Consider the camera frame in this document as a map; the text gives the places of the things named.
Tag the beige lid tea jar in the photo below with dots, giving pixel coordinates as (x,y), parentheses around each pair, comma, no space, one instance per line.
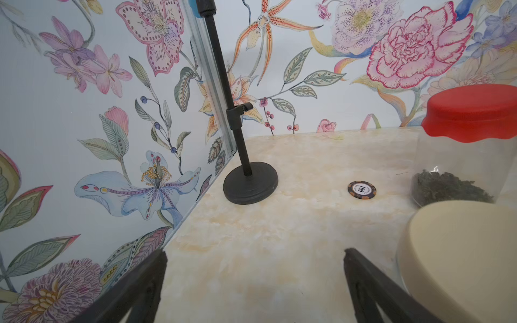
(458,260)

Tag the red lid tea jar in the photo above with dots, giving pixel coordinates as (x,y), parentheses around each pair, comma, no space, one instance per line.
(467,145)

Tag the black round-base stand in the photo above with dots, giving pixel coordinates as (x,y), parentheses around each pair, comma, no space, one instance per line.
(252,182)

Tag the black poker chip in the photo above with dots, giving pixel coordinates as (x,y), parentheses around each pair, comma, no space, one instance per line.
(362,190)

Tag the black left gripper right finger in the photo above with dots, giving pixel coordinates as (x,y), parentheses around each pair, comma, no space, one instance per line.
(372,293)

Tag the aluminium corner post left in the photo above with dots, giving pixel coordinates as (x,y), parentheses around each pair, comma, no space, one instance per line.
(206,44)

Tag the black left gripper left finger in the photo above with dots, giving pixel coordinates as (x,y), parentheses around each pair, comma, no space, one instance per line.
(135,298)

